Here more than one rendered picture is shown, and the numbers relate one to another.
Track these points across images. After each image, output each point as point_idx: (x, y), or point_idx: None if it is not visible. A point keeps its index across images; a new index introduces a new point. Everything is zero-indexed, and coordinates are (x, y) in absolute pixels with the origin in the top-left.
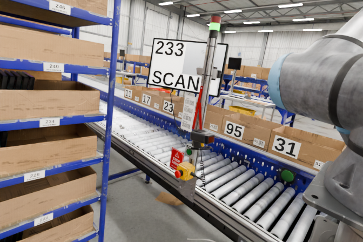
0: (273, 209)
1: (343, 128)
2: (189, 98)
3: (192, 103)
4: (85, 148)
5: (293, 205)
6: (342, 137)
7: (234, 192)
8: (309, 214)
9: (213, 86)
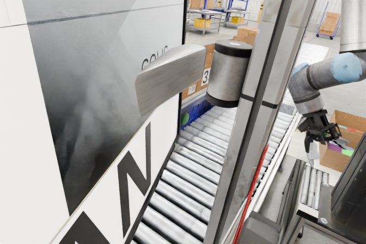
0: (204, 193)
1: (357, 79)
2: (229, 238)
3: (233, 233)
4: None
5: (183, 170)
6: (333, 85)
7: (184, 236)
8: (193, 162)
9: (174, 113)
